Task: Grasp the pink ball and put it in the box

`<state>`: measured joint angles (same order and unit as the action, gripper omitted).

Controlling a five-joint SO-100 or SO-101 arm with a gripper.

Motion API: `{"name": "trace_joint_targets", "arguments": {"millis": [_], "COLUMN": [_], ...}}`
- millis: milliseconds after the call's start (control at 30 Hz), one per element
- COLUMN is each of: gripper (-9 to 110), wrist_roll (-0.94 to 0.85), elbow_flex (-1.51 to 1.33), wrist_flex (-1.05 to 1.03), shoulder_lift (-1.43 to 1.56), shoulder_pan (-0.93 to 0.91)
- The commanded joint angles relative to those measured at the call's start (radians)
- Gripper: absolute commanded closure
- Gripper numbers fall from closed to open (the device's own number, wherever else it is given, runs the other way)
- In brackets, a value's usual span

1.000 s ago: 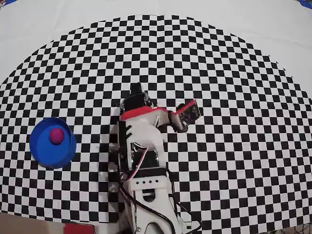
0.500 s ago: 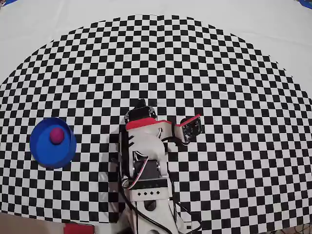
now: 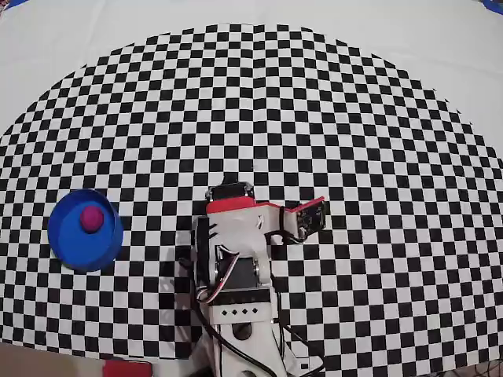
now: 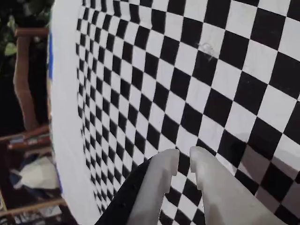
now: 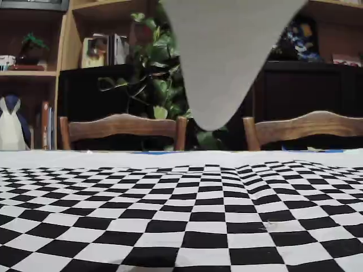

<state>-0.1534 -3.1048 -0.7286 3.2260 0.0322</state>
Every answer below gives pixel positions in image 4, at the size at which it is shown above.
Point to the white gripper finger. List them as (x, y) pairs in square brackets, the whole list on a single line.
[(152, 182), (222, 199)]

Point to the black white checkerboard sheet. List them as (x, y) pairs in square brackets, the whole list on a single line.
[(187, 82)]

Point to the blue white paper penguin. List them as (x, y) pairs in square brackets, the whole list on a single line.
[(35, 175)]

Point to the light wooden bookshelf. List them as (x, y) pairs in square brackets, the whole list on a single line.
[(30, 206)]

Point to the orange book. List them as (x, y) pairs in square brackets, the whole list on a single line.
[(30, 141)]

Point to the thin blue book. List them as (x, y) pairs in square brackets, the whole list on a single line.
[(17, 140)]

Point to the blue tape strip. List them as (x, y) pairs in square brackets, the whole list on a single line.
[(50, 56)]

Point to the brown wooden chair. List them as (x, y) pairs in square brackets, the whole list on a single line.
[(24, 82)]

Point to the green leafy pothos plant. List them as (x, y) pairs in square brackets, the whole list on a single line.
[(14, 23)]

